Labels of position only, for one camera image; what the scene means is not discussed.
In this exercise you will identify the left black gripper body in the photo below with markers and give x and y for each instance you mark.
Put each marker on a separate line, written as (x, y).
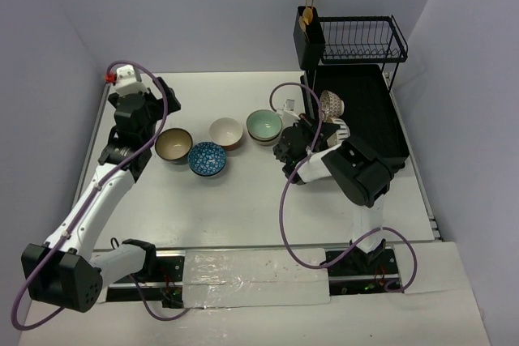
(163, 95)

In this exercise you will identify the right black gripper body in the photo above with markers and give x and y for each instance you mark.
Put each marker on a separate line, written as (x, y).
(309, 128)

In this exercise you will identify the white striped bowl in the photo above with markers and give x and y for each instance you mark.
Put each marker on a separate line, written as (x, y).
(340, 134)

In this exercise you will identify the brown lattice pattern bowl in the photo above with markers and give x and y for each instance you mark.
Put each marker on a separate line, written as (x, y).
(332, 105)

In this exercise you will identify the blue geometric pattern bowl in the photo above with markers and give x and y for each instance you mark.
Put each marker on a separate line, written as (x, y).
(206, 159)

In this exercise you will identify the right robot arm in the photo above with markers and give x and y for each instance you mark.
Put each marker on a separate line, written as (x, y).
(361, 173)

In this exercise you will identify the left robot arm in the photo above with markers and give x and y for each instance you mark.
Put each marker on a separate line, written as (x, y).
(62, 271)

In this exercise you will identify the black dish rack tray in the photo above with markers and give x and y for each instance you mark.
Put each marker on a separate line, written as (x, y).
(369, 110)

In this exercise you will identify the mint green bowl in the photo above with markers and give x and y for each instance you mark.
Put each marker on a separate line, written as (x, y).
(264, 127)

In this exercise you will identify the brown beige bowl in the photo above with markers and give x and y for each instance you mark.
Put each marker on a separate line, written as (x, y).
(173, 145)

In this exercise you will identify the white red bowl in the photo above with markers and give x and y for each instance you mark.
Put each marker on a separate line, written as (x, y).
(226, 132)

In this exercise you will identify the black cutlery holder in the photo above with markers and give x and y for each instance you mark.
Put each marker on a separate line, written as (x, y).
(310, 44)

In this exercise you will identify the gold spoon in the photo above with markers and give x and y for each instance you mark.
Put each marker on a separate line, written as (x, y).
(304, 21)

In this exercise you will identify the white taped sheet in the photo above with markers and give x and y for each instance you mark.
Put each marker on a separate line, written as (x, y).
(250, 278)

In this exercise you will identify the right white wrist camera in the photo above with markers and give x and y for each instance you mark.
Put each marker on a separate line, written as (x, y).
(288, 109)

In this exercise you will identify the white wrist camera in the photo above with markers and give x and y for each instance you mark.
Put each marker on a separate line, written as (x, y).
(125, 80)
(288, 109)

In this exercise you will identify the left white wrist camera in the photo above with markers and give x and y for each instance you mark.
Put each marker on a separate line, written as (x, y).
(125, 80)

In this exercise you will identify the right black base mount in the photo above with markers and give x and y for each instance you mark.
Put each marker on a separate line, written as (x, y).
(361, 273)

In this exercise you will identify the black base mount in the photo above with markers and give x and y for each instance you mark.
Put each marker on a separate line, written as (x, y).
(361, 273)
(164, 285)

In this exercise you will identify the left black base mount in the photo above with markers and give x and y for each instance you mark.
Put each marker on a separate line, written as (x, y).
(164, 285)

